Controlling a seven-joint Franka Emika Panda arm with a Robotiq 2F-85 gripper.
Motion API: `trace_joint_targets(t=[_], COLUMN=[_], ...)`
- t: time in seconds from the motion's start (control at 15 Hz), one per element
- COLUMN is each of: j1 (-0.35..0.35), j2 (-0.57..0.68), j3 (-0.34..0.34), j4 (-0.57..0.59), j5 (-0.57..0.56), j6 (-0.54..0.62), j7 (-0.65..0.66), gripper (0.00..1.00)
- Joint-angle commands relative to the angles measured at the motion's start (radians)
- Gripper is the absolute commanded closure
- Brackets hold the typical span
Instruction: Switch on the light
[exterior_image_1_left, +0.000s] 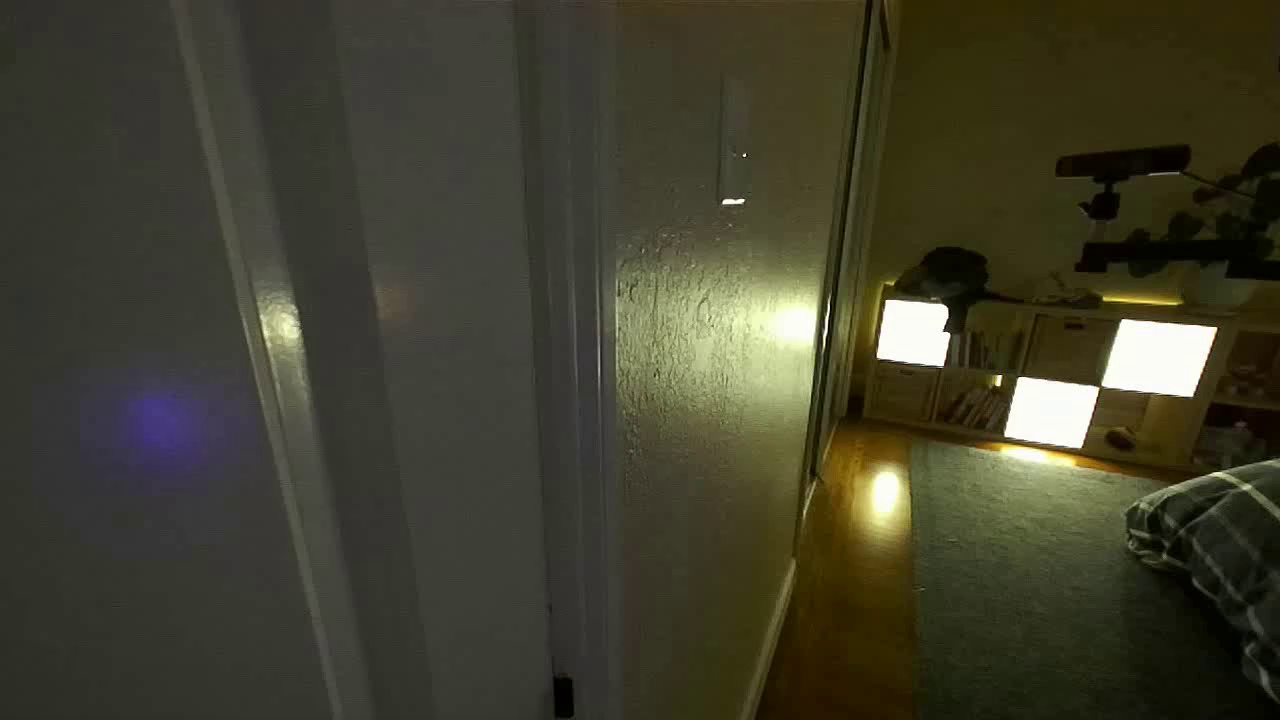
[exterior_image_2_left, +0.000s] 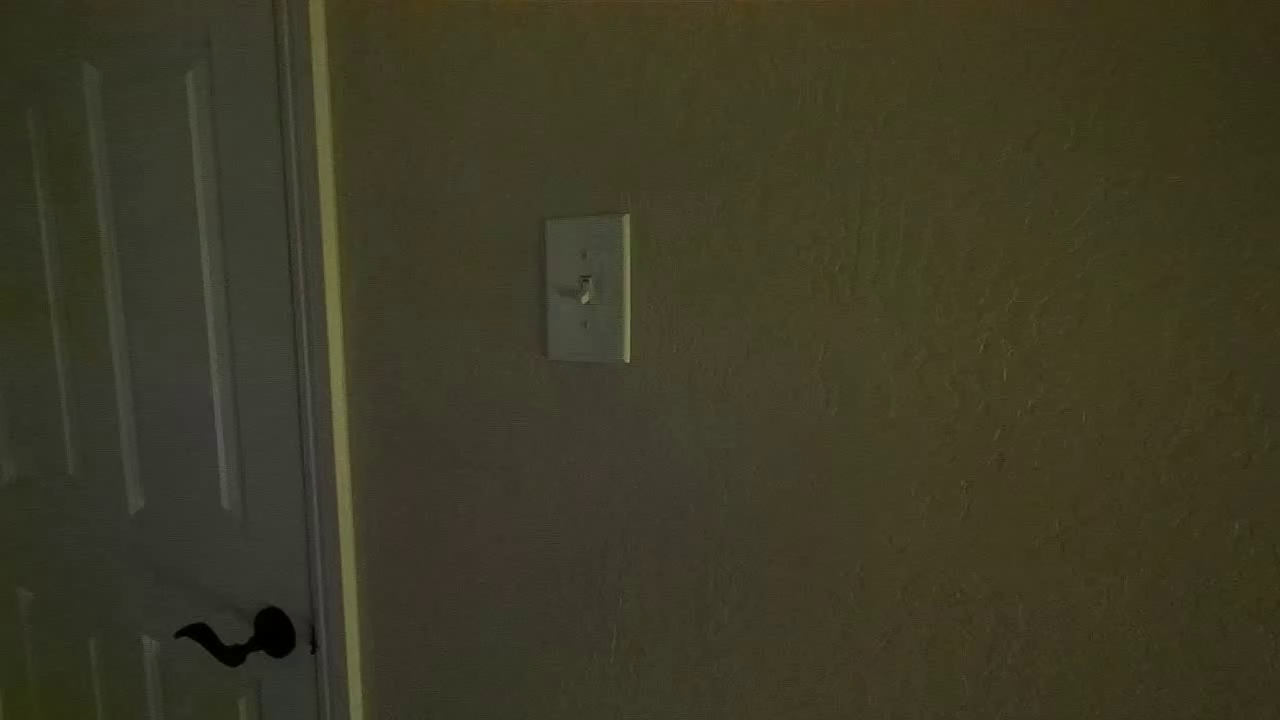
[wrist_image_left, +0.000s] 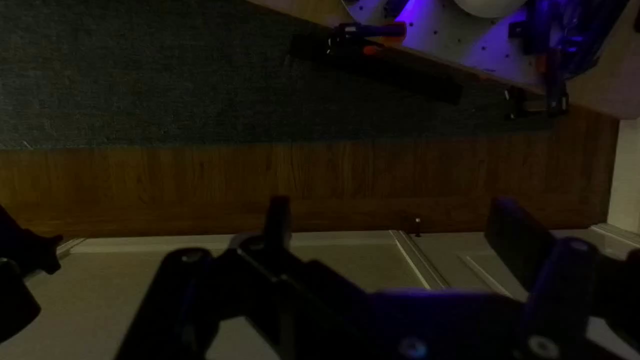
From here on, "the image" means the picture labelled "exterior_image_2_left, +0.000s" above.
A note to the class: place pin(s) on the white door frame trim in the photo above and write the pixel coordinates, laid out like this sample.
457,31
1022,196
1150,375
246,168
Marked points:
336,402

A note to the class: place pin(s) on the white light switch toggle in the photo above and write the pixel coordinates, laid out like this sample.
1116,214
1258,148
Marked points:
587,291

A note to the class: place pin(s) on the white light switch plate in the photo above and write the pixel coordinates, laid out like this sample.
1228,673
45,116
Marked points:
604,301

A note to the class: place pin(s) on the white panelled door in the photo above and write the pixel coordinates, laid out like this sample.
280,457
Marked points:
160,334

